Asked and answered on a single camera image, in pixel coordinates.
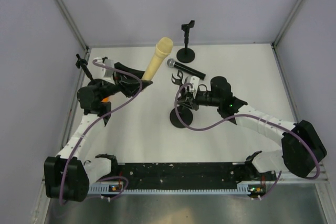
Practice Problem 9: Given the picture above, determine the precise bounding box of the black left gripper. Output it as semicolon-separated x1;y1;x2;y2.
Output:
95;62;152;100

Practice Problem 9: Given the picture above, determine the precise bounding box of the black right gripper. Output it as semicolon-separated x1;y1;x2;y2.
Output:
176;90;222;111

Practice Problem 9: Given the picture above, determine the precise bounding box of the black microphone stand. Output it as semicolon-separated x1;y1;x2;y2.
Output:
176;20;195;63
75;54;104;89
170;70;193;129

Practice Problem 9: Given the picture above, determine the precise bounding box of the orange microphone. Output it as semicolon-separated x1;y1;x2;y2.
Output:
102;97;109;103

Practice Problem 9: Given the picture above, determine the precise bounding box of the black microphone silver grille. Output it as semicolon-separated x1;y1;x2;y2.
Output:
166;58;207;81

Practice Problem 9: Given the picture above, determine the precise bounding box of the beige microphone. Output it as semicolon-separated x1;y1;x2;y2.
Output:
141;37;174;81

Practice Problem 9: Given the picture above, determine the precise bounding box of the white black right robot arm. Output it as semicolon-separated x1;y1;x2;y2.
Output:
171;76;327;180

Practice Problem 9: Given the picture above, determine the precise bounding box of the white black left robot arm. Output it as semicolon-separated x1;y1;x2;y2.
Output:
44;57;158;205

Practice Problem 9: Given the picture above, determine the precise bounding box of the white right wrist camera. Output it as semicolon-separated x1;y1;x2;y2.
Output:
185;76;200;98

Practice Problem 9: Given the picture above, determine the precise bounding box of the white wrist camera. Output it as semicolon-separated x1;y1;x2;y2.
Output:
185;76;200;98
93;57;114;82

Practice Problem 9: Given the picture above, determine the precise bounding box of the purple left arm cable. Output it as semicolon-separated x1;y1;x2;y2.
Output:
59;60;144;206

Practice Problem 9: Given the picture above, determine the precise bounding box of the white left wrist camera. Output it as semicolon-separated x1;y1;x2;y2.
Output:
93;57;114;82

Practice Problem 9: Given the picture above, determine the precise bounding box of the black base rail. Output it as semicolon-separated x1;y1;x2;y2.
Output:
104;162;276;190

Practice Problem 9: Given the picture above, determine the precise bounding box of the aluminium frame post left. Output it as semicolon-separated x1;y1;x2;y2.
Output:
54;0;89;52

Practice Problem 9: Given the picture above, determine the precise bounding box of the aluminium frame post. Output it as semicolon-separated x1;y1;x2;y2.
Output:
271;0;306;50
54;0;89;52

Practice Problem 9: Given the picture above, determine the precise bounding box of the grey slotted cable duct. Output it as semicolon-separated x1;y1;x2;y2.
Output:
88;182;266;197

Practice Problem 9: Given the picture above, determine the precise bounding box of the aluminium frame post right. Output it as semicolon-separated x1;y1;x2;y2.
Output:
271;0;306;50

